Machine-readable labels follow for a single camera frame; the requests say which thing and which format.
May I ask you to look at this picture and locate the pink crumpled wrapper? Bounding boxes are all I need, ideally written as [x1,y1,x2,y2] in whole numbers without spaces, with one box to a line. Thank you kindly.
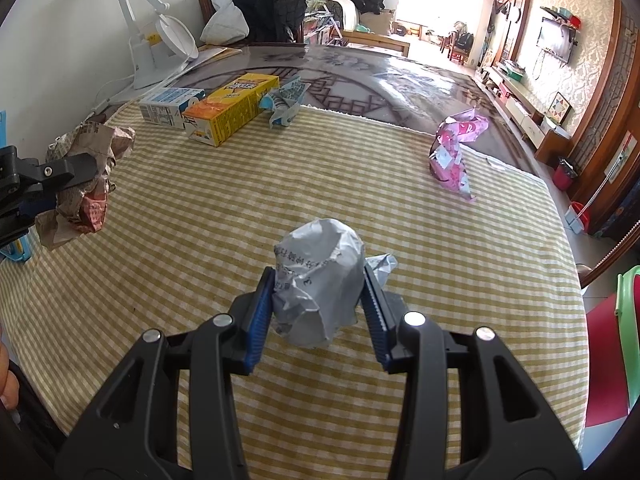
[427,109,490,203]

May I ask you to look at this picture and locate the white desk lamp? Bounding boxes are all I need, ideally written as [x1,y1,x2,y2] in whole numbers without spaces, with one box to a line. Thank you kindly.
[109,0,201,91]

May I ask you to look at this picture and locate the grey plastic bag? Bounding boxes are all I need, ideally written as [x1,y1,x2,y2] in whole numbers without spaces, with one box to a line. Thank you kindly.
[272,217,398,348]

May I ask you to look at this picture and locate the wooden sofa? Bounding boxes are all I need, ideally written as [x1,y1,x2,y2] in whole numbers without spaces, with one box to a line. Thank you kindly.
[340,0,411,57]

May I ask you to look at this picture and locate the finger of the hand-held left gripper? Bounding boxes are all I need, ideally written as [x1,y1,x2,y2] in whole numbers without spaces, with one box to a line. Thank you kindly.
[0,198,58,248]
[15,152,98,193]

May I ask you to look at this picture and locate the yellow cardboard box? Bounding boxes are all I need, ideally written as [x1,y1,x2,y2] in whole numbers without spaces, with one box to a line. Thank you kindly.
[182,74,281,147]

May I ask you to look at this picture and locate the blue and white carton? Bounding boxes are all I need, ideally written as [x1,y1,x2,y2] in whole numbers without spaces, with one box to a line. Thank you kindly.
[139,86,207,130]

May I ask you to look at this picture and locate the brown paper bag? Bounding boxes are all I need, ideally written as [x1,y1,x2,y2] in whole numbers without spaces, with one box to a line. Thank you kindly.
[35,122,137,251]

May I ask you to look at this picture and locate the wall shelf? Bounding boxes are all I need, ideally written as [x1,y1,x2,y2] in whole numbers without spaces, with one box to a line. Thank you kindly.
[540,5,583,28]

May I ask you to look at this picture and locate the wall television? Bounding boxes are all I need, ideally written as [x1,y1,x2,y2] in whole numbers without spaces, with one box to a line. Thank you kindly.
[537,22,573,63]

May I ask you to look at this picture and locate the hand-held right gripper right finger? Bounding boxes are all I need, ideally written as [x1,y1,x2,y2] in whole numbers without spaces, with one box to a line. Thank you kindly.
[362,264,583,480]

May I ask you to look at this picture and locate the blue mop bucket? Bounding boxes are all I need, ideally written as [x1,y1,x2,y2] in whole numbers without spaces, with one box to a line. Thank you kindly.
[566,201,591,233]

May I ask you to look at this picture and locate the blue grey crumpled wrapper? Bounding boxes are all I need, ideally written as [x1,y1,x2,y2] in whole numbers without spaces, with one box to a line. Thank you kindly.
[259,76,307,130]

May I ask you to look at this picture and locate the pile of black clothing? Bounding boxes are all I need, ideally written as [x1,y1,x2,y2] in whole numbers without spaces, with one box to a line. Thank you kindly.
[222,0,308,43]

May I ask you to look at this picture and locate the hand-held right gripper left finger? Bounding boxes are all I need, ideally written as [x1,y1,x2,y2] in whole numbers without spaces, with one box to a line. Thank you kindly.
[55,266,277,480]

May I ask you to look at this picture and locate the yellow checked tablecloth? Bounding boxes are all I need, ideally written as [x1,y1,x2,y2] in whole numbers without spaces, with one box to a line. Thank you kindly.
[0,102,588,480]

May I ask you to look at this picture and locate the red bin with green rim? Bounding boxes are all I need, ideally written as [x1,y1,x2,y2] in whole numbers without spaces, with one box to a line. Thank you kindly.
[582,266,640,433]

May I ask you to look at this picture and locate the white beaded cord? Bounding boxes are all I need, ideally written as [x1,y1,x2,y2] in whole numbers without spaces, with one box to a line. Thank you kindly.
[595,222,640,273]

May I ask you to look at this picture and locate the small red waste bin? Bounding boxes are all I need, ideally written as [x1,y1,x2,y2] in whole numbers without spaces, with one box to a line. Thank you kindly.
[552,157,578,191]

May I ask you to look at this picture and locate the plain wooden chair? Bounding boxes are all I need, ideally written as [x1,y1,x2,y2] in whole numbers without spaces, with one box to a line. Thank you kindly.
[197,0,306,46]

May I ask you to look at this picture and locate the patchwork framed picture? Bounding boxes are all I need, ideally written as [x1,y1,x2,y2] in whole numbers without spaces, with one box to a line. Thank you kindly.
[547,92,571,126]

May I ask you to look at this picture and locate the low television cabinet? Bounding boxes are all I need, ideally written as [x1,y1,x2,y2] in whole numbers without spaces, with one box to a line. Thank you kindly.
[477,65,571,161]

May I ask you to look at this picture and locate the white bag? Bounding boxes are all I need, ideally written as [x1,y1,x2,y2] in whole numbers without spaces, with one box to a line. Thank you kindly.
[200,0,249,46]

